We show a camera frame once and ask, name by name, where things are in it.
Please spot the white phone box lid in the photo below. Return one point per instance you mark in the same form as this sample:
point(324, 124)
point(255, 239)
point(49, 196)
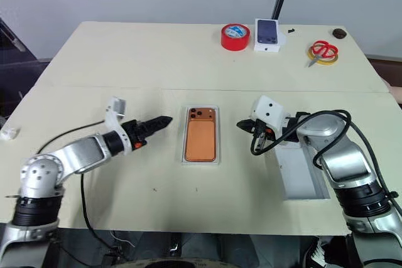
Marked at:
point(295, 174)

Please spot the red tape roll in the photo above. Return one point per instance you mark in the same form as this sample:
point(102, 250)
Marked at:
point(234, 42)

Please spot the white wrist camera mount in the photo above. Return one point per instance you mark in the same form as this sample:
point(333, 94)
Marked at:
point(268, 109)
point(112, 122)

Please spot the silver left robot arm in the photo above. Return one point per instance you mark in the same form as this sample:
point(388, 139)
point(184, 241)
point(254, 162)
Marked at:
point(78, 155)

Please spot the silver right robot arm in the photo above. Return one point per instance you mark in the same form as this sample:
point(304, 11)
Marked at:
point(345, 161)

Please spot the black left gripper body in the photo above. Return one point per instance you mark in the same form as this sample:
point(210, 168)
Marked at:
point(136, 133)

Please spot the small white plastic piece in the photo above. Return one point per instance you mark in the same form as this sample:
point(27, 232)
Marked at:
point(8, 133)

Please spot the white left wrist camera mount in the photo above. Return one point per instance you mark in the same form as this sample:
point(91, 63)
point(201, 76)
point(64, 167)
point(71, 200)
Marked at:
point(112, 122)

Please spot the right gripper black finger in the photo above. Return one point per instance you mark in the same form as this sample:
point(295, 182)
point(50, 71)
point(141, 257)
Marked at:
point(259, 142)
point(246, 125)

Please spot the black background furniture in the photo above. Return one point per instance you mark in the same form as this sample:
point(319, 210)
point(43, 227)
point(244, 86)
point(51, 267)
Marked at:
point(15, 76)

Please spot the orange smartphone in tray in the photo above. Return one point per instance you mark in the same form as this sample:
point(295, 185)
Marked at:
point(182, 155)

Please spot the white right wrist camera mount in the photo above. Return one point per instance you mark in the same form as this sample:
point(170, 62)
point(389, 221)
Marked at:
point(268, 109)

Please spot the yellow tape roll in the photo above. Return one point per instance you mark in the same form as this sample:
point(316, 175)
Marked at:
point(329, 60)

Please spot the small black clip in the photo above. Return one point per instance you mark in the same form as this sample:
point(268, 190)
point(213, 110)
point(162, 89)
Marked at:
point(291, 30)

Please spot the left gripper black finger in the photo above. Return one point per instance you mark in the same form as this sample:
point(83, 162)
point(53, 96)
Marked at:
point(161, 120)
point(157, 128)

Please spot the white box with purple phone print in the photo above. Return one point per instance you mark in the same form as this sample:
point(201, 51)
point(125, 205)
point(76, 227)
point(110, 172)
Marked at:
point(267, 34)

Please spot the dark brown round object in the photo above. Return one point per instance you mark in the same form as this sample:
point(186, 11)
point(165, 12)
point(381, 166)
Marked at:
point(339, 33)

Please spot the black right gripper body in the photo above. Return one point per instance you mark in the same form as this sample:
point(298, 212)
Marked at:
point(262, 128)

